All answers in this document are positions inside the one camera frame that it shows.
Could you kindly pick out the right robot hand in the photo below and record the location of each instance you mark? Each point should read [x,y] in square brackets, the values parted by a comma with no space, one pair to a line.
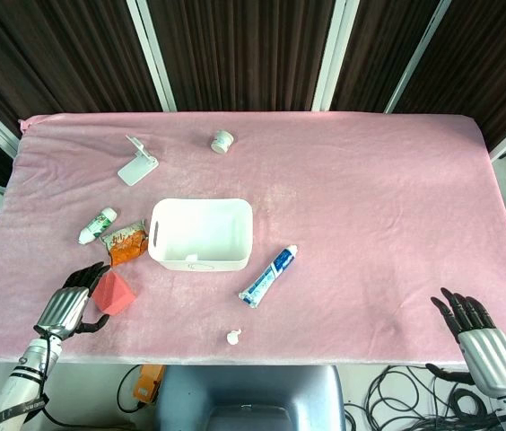
[486,345]

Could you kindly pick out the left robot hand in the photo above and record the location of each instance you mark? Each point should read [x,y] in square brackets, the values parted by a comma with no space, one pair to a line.
[64,303]

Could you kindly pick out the red foam block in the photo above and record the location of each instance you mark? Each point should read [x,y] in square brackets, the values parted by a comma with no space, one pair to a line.
[113,294]

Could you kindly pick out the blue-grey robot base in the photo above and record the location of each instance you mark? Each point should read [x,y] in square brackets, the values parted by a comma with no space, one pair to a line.
[249,397]

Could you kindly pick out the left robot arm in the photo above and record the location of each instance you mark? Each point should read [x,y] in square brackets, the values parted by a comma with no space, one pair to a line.
[23,381]

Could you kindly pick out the white green small bottle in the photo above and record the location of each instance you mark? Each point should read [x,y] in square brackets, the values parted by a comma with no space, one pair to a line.
[97,226]

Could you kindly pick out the orange snack packet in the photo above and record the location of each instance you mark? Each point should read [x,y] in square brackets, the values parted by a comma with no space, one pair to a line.
[125,244]

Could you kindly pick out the orange device under table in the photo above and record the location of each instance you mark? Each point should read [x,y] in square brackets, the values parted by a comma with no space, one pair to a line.
[147,382]

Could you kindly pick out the white plastic bin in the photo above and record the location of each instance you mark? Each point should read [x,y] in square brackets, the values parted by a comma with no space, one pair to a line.
[200,234]

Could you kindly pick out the white folding phone stand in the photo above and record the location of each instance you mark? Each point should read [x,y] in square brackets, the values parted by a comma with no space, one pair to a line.
[137,163]

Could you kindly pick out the blue white toothpaste tube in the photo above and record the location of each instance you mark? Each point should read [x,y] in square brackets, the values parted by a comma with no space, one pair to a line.
[269,277]

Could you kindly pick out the small white jar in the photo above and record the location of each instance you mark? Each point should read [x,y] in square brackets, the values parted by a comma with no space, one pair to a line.
[222,141]

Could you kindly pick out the pink tablecloth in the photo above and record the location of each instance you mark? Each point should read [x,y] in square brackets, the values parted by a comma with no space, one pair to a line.
[280,215]

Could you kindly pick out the dark slatted folding screen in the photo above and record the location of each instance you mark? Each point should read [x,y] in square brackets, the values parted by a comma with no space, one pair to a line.
[244,49]

